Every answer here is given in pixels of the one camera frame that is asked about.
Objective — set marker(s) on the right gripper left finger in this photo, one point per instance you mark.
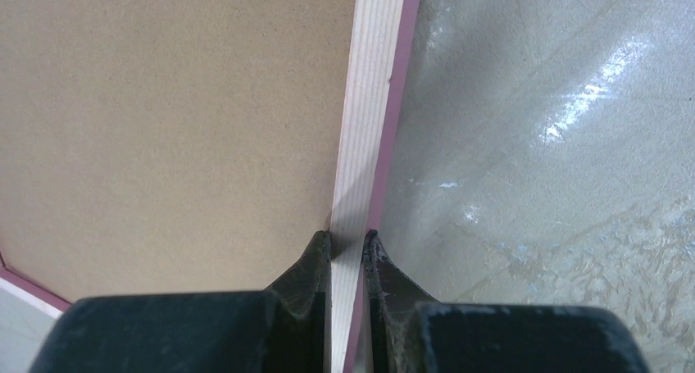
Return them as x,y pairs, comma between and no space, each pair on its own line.
299,340

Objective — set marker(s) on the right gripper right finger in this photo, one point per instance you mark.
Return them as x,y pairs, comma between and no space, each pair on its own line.
396,313

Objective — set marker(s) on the pink picture frame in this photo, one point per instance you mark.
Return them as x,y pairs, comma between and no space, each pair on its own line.
152,146

